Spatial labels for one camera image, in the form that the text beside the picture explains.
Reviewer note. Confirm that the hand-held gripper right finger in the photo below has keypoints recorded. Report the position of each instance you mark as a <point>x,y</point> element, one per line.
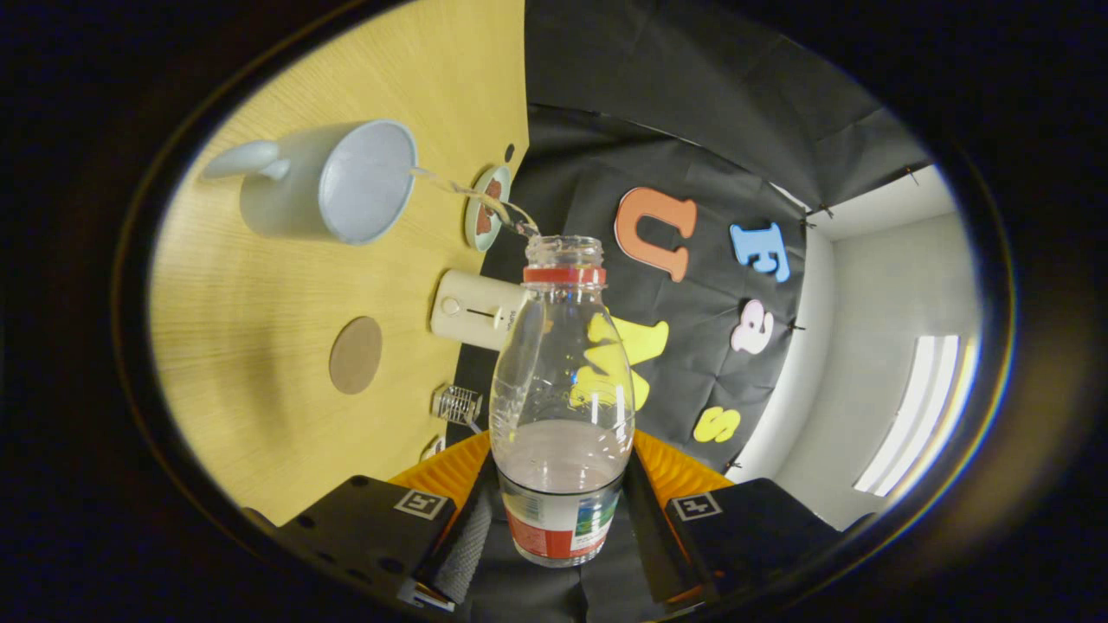
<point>753,528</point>

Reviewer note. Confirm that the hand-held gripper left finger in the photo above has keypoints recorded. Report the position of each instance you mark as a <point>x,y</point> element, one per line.
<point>363,528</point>

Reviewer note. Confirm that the round brown coaster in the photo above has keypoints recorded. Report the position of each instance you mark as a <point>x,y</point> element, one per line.
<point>356,355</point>

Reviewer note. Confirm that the clear juice bottle red label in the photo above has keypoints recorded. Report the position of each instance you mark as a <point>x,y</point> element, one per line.
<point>563,484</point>

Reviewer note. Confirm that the white divided snack tray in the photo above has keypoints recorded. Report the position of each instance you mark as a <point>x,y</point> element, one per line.
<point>431,448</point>

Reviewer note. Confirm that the large ceiling light panel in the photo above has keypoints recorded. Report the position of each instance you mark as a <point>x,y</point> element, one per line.
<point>917,407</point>

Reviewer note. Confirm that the wooden table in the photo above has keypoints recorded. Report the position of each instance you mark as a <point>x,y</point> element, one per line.
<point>260,346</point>

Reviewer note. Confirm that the white toaster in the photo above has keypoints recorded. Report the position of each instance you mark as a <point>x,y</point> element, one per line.
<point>472,307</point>

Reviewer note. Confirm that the pale green plate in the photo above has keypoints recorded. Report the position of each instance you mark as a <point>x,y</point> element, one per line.
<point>472,234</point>

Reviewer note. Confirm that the brown meat piece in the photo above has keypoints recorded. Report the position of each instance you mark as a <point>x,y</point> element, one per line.
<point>484,221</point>
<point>494,192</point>

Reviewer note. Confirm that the black backdrop cloth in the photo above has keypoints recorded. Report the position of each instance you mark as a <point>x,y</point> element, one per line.
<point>692,86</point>

